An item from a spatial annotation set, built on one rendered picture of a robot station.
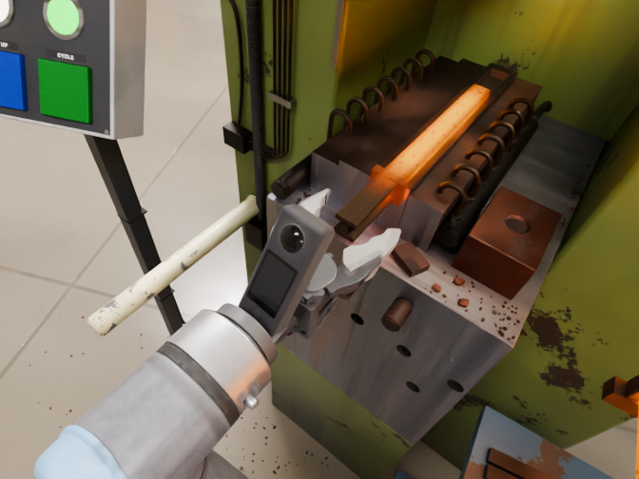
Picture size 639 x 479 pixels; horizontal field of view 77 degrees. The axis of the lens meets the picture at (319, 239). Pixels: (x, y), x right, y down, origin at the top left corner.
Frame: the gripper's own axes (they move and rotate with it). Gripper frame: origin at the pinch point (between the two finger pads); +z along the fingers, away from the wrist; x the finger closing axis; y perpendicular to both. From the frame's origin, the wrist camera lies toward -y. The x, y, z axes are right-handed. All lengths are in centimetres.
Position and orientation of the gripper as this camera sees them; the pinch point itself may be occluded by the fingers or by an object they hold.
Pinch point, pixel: (359, 209)
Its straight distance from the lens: 46.9
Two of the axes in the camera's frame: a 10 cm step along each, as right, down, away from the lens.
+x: 8.0, 5.0, -3.4
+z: 6.0, -5.8, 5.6
